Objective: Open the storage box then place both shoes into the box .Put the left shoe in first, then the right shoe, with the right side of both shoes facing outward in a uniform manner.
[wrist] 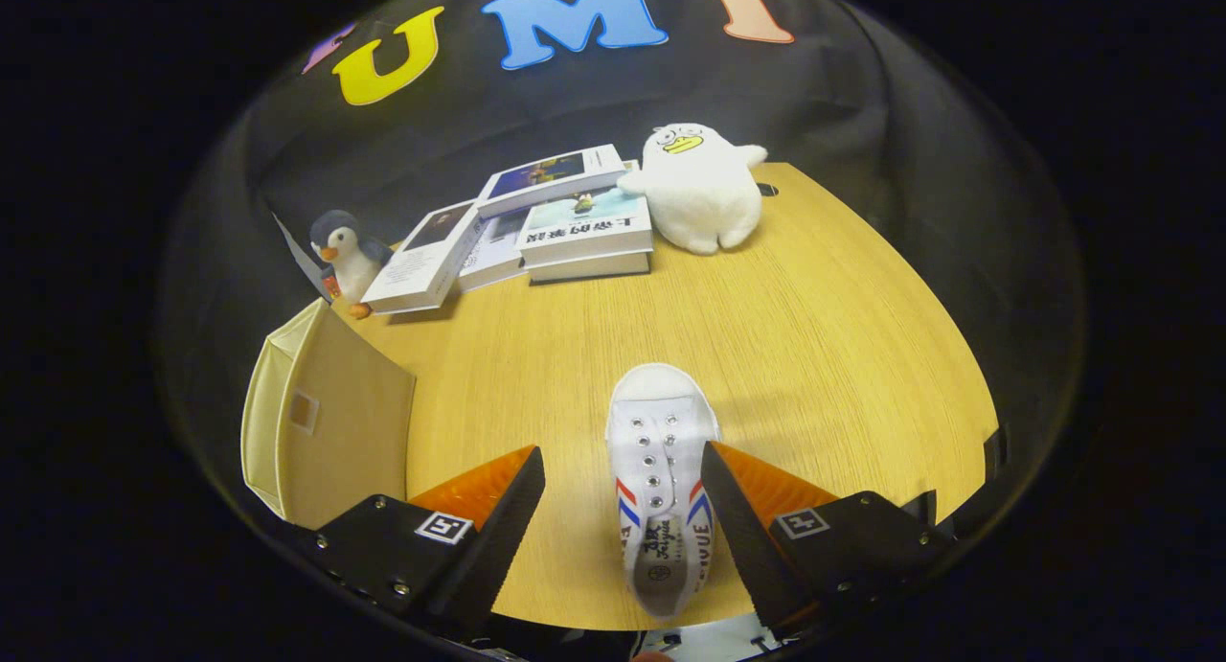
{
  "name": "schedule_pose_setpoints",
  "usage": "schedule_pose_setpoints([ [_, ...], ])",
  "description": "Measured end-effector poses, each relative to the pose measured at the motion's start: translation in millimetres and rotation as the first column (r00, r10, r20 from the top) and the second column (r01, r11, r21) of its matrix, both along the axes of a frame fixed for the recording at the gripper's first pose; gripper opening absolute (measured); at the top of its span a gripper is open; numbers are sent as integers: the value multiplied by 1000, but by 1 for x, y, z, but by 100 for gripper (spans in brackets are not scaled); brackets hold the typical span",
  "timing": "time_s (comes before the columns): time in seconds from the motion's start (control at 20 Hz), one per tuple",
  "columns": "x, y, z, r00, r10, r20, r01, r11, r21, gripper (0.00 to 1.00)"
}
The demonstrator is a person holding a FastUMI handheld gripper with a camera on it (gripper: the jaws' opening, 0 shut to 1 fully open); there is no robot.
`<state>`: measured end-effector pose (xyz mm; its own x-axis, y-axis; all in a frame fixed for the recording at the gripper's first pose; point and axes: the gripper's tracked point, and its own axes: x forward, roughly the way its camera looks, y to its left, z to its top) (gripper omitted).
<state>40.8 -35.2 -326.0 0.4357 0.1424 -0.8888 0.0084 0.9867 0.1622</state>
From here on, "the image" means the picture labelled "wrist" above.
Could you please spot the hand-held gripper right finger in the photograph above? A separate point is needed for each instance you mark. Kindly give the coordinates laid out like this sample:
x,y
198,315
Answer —
x,y
742,537

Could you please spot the white duck plush toy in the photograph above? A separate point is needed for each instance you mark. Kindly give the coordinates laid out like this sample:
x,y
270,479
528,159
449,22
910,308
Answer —
x,y
699,193

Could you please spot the thick book with teal cover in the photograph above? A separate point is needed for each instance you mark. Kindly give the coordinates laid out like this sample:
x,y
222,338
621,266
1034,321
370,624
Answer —
x,y
589,231

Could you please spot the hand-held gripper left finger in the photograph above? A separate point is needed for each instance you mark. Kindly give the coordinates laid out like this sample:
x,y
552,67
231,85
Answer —
x,y
503,547

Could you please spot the beige fabric storage box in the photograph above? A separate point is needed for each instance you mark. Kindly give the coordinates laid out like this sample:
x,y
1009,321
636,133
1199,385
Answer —
x,y
350,422

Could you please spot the white canvas shoe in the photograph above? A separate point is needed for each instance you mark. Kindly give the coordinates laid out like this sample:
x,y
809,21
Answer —
x,y
656,442

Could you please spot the thin white book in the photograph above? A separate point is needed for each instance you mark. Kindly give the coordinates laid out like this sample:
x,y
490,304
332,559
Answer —
x,y
493,255

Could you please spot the plain white thick book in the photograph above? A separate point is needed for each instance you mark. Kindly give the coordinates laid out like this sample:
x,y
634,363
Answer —
x,y
589,264

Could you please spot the book with dark blue cover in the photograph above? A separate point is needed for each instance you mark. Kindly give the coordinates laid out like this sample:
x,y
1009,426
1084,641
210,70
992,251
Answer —
x,y
551,178

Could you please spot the white book with dark portrait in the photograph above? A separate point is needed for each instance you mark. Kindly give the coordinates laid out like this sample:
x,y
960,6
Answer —
x,y
426,260

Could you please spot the grey penguin plush toy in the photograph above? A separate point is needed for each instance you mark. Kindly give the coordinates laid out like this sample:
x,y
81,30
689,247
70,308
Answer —
x,y
352,260

